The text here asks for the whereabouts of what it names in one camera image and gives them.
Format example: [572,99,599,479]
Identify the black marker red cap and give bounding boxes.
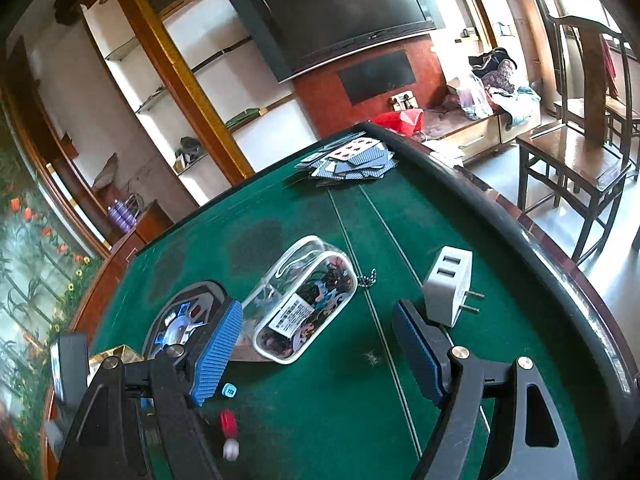
[219,410,240,462]

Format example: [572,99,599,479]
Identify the small blue die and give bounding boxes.
[222,382,236,399]

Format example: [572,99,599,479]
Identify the round mahjong control panel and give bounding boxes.
[142,280,227,360]

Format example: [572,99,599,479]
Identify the clear zip pouch with items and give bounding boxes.
[241,235,358,365]

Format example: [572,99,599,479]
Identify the two purple bottles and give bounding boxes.
[107,200,137,233]

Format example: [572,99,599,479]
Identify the pile of playing cards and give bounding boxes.
[295,132,397,186]

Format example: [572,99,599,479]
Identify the red plastic bag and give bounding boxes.
[371,108,424,136]

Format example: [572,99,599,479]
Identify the wooden cabinet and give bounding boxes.
[1,28,169,479]

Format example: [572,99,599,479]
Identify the dark wooden chair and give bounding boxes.
[516,0,637,264]

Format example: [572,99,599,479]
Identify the pile of clothes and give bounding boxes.
[448,47,540,129]

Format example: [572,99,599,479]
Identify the white shelving unit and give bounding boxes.
[79,0,318,205]

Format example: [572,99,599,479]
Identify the white usb wall charger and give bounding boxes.
[422,246,483,328]

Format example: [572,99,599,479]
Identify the floral wall painting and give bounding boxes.
[0,117,102,479]

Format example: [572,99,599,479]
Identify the wall power socket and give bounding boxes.
[388,90,419,112]

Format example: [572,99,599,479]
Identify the black wall television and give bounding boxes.
[229,0,445,82]

